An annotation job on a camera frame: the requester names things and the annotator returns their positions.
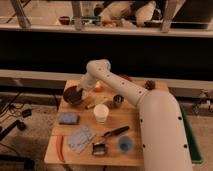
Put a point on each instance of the small orange fruit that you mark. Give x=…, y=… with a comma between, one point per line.
x=98, y=87

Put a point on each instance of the orange bowl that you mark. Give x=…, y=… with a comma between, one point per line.
x=126, y=78

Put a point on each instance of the blue sponge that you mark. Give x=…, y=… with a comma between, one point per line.
x=69, y=118

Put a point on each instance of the person in background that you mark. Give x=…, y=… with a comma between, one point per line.
x=137, y=12

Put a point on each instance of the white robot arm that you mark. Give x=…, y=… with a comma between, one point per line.
x=164, y=141

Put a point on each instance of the blue plastic cup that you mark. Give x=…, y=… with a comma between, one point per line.
x=125, y=144

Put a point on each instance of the light blue cloth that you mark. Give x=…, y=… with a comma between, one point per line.
x=80, y=139

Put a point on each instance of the purple bowl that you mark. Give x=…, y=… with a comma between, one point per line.
x=70, y=100

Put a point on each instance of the white cup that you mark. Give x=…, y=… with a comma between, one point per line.
x=101, y=112

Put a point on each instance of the green plastic tray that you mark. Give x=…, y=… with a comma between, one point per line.
x=195, y=153

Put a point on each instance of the black eraser block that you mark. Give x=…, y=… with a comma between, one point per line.
x=75, y=92

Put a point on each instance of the brown pine cone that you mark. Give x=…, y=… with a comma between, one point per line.
x=150, y=85

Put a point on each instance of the metal measuring cup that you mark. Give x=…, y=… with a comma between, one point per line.
x=118, y=100

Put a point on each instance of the orange carrot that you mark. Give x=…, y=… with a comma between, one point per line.
x=59, y=147

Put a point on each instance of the dark red background bowl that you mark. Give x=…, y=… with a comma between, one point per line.
x=64, y=20

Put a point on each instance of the beige wooden stick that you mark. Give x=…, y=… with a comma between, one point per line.
x=96, y=102

